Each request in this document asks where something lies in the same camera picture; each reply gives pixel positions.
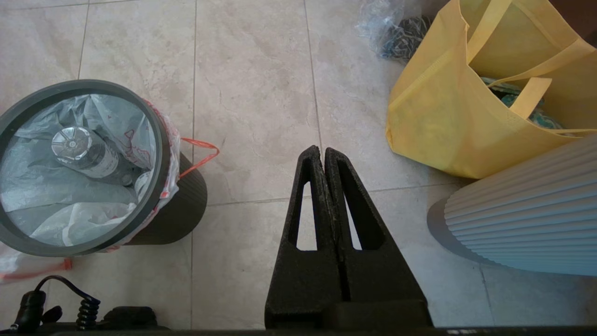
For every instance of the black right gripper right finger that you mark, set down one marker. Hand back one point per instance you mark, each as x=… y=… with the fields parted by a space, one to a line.
x=373 y=275

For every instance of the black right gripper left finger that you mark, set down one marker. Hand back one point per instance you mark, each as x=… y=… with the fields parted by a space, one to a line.
x=303 y=289

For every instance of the black trash bin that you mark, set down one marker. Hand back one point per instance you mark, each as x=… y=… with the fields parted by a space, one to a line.
x=186 y=210

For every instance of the yellow fabric tote bag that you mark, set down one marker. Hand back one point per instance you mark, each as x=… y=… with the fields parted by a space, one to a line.
x=433 y=126

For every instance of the clear bag with black items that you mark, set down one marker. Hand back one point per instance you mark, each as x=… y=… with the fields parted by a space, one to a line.
x=401 y=37

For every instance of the grey ribbed bin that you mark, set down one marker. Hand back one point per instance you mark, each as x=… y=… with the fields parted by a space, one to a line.
x=522 y=219

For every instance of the teal patterned packet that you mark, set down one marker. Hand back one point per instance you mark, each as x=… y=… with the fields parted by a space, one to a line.
x=545 y=119

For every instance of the crumpled white plastic wrap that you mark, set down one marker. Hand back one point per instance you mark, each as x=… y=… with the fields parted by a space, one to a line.
x=79 y=224

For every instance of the clear plastic bottle white label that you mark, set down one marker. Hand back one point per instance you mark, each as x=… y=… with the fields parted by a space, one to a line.
x=93 y=156

